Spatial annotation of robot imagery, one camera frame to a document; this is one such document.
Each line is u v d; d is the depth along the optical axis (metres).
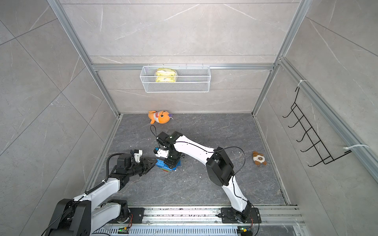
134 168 0.73
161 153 0.77
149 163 0.79
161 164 0.84
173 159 0.74
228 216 0.73
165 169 0.86
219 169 0.51
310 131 0.68
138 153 0.83
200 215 0.75
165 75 0.88
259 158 0.91
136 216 0.73
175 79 0.88
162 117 1.07
